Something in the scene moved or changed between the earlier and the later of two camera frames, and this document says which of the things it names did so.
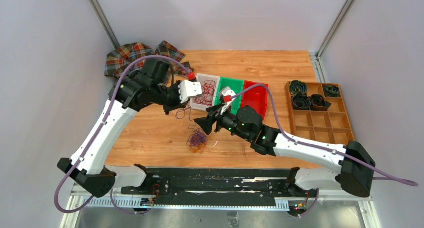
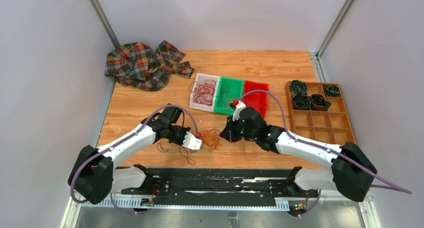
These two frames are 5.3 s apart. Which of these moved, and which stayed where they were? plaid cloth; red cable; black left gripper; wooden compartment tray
Moved: black left gripper
Stayed: wooden compartment tray; plaid cloth; red cable
